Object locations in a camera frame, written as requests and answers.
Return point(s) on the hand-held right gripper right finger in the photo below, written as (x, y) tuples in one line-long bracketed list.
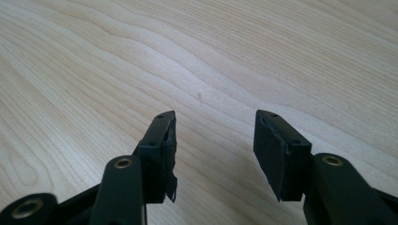
[(281, 159)]

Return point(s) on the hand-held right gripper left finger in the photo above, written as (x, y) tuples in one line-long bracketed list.
[(155, 162)]

